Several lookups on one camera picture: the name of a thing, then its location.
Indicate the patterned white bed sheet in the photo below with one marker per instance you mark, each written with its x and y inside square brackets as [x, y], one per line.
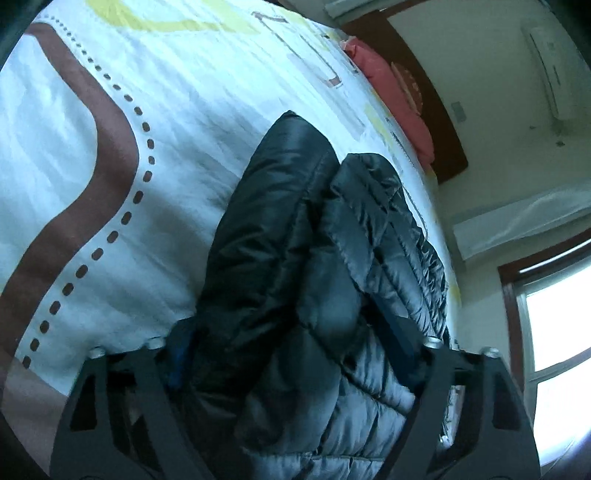
[92, 138]

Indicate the dark wooden headboard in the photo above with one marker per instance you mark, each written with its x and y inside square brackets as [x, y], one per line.
[443, 138]

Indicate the large wooden frame window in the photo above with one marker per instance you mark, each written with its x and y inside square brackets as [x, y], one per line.
[554, 346]

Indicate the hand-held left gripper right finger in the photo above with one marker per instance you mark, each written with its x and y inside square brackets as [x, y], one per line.
[402, 337]

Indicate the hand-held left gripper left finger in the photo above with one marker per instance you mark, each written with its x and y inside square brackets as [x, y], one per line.
[178, 357]

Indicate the white air conditioner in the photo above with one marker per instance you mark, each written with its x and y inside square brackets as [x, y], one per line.
[556, 69]

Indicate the pink pillow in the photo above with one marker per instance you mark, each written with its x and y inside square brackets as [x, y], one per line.
[397, 87]

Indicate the black puffer jacket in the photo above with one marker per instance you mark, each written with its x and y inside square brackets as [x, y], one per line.
[300, 300]

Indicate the embroidered round cushion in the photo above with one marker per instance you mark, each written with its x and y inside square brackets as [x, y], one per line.
[410, 87]

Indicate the wall socket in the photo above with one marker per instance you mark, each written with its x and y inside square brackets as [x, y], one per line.
[460, 112]

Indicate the white curtain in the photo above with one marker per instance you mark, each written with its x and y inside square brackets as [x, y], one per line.
[351, 7]
[521, 217]

